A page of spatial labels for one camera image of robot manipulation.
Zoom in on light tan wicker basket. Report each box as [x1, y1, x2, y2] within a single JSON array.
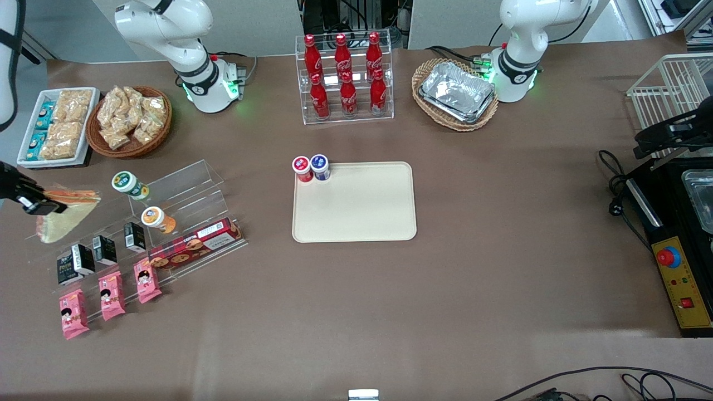
[[412, 58, 500, 132]]

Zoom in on red emergency stop button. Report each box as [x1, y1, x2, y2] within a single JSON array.
[[656, 245, 681, 268]]

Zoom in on plastic-wrapped triangle sandwich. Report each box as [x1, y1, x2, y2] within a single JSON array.
[[36, 189, 102, 244]]

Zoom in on brown round wicker basket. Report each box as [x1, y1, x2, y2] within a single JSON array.
[[86, 86, 173, 159]]

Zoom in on white wire basket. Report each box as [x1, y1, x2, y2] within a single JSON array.
[[627, 53, 713, 159]]

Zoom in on small black white-sided box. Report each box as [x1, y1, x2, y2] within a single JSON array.
[[71, 243, 96, 275]]

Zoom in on teal cartoon snack packet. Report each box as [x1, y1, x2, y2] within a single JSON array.
[[25, 132, 48, 161], [35, 102, 56, 131]]

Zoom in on pink cartoon snack packet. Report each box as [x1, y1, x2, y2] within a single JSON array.
[[134, 257, 163, 304], [98, 271, 126, 321], [59, 288, 90, 340]]

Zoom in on shiny metal pan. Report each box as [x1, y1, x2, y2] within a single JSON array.
[[681, 169, 713, 234]]

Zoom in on black Face packet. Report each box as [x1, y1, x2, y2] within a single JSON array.
[[57, 253, 84, 286]]

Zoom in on small black barcode box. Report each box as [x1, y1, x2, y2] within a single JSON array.
[[124, 222, 146, 251], [92, 235, 118, 266]]

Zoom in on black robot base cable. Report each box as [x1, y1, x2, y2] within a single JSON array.
[[426, 45, 492, 66]]

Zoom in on black power cable with plug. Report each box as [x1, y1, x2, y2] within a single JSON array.
[[598, 149, 653, 251]]

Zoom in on white rectangular serving tray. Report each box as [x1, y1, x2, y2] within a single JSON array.
[[17, 87, 101, 168]]

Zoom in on silver foil tray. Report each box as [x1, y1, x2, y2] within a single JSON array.
[[419, 61, 496, 123]]

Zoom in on clear acrylic stepped stand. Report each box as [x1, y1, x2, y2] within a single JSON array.
[[25, 159, 248, 326]]

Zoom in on green gum jar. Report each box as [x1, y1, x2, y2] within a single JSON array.
[[111, 170, 150, 201]]

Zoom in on black machine yellow panel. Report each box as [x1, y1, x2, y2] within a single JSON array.
[[624, 156, 713, 339]]

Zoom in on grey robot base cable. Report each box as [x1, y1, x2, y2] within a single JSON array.
[[212, 51, 260, 85]]

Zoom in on red tartan shortbread box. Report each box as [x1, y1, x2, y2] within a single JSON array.
[[148, 218, 243, 270]]

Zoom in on dark equipment rack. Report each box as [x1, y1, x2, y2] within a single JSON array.
[[301, 0, 413, 50]]

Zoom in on long black cable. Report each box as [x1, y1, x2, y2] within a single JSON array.
[[493, 366, 713, 401]]

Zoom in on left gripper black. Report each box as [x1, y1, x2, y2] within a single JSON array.
[[634, 99, 713, 159]]

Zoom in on looped black cable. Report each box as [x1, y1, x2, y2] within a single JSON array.
[[621, 372, 713, 401]]

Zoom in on cream plastic tray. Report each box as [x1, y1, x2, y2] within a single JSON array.
[[292, 162, 417, 243]]

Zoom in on red cola bottle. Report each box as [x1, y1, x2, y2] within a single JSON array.
[[304, 35, 323, 79], [365, 32, 384, 76], [370, 68, 388, 115], [310, 74, 330, 119], [340, 71, 358, 116], [333, 33, 351, 76]]

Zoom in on orange gum jar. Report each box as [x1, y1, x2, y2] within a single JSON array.
[[140, 206, 177, 234]]

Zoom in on clear acrylic bottle rack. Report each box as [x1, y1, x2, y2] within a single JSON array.
[[295, 35, 394, 125]]

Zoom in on blue gum jar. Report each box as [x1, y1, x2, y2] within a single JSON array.
[[310, 154, 331, 182]]

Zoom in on clear bag of crisp snacks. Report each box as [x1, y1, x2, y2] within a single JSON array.
[[123, 86, 146, 119], [100, 124, 131, 151], [97, 86, 128, 126], [134, 114, 167, 145], [143, 96, 168, 120]]

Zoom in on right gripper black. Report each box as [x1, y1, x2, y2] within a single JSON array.
[[0, 162, 67, 216]]

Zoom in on aluminium frame shelf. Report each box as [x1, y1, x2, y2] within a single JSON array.
[[638, 0, 713, 41]]

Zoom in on red gum jar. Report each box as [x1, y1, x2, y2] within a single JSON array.
[[292, 156, 314, 183]]

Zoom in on clear pack of rice crisps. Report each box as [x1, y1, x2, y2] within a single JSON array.
[[39, 123, 82, 160], [55, 89, 94, 124]]

